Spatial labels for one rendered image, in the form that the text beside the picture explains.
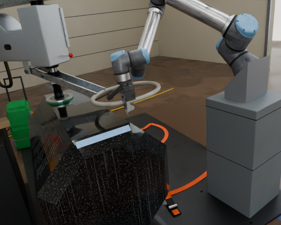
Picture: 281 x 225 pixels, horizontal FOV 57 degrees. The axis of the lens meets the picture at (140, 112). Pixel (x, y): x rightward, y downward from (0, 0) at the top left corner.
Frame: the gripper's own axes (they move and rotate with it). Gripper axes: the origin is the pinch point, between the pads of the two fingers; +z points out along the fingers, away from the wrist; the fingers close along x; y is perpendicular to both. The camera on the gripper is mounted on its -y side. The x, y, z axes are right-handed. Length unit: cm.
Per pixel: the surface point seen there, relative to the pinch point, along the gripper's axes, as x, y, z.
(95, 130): -10.0, -19.1, 3.0
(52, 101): 48, -58, -6
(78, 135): -14.3, -28.5, 2.5
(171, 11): 643, 144, -66
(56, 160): -21.2, -41.8, 11.9
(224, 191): 16, 59, 83
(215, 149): 22, 57, 49
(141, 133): -2.9, 6.2, 13.6
